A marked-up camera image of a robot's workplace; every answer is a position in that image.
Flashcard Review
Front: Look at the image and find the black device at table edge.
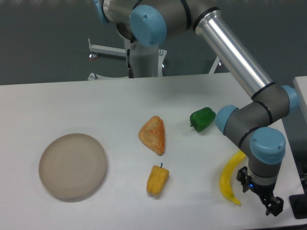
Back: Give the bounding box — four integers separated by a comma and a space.
289, 194, 307, 219

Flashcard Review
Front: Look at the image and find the beige round plate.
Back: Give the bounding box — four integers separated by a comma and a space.
38, 133, 107, 200

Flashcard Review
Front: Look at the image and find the white box at right edge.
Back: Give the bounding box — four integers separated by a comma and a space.
293, 76, 307, 106

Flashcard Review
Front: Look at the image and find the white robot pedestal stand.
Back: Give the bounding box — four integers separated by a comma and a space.
86, 23, 226, 81

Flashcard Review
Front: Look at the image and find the yellow banana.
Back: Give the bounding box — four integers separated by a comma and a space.
219, 150, 246, 206

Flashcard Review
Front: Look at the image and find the yellow bell pepper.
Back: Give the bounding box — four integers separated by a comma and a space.
146, 163, 169, 196

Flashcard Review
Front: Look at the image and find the orange triangular pastry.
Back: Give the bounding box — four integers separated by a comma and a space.
138, 115, 165, 156

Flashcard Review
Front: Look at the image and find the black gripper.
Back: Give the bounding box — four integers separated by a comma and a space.
236, 166, 284, 216

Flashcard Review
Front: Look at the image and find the green bell pepper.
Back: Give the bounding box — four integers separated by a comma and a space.
189, 107, 216, 132

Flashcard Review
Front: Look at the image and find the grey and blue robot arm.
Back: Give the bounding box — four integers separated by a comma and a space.
94, 0, 299, 216

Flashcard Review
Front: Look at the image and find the black cable on pedestal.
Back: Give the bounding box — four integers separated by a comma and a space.
126, 35, 135, 78

